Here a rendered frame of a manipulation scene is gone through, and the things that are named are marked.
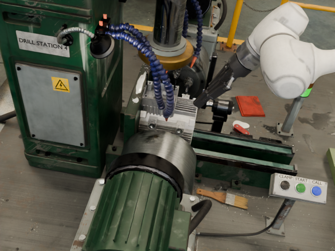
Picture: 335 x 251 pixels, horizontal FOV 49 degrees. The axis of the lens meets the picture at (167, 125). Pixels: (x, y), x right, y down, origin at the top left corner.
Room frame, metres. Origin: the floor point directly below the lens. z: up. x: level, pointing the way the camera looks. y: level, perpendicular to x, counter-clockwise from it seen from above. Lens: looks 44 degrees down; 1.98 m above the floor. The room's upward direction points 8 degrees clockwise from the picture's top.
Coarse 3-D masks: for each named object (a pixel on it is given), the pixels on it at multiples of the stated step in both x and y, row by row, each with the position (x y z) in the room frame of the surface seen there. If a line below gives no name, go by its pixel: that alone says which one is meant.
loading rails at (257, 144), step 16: (192, 144) 1.06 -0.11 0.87; (208, 144) 1.06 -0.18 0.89; (224, 144) 1.05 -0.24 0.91; (240, 144) 1.05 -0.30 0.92; (256, 144) 1.06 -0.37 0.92; (272, 144) 1.07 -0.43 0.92; (208, 160) 0.95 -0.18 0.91; (224, 160) 0.95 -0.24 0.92; (240, 160) 0.96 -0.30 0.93; (256, 160) 0.98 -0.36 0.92; (272, 160) 1.04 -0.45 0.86; (288, 160) 1.04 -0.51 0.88; (208, 176) 0.95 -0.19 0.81; (224, 176) 0.95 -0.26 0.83; (240, 176) 0.95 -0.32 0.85; (256, 176) 0.94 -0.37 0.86
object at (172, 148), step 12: (144, 132) 0.81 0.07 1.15; (156, 132) 0.81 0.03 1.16; (168, 132) 0.82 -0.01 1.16; (132, 144) 0.77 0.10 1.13; (144, 144) 0.76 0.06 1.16; (156, 144) 0.76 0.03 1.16; (168, 144) 0.77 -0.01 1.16; (180, 144) 0.79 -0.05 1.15; (168, 156) 0.72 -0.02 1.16; (180, 156) 0.74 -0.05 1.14; (192, 156) 0.78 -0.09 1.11; (180, 168) 0.70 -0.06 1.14; (192, 168) 0.74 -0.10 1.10; (192, 180) 0.71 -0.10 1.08
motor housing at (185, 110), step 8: (176, 104) 1.02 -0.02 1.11; (184, 104) 1.03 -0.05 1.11; (192, 104) 1.04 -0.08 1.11; (176, 112) 1.00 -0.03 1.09; (184, 112) 1.00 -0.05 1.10; (192, 112) 1.00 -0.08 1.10; (144, 120) 0.97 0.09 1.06; (160, 120) 0.97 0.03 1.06; (168, 120) 0.98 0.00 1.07; (176, 120) 0.98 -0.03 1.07; (184, 120) 0.98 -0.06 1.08; (144, 128) 0.95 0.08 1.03; (160, 128) 0.95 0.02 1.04; (168, 128) 0.95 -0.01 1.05; (184, 128) 0.96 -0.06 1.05; (192, 128) 0.96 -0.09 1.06; (184, 136) 0.94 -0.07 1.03
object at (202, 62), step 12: (204, 48) 1.40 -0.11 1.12; (204, 60) 1.32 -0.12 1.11; (168, 72) 1.24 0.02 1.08; (180, 72) 1.24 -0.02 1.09; (192, 72) 1.24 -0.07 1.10; (204, 72) 1.25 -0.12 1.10; (180, 84) 1.24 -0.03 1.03; (192, 84) 1.24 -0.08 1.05; (204, 84) 1.24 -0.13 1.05; (180, 96) 1.24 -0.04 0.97; (192, 96) 1.24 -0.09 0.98
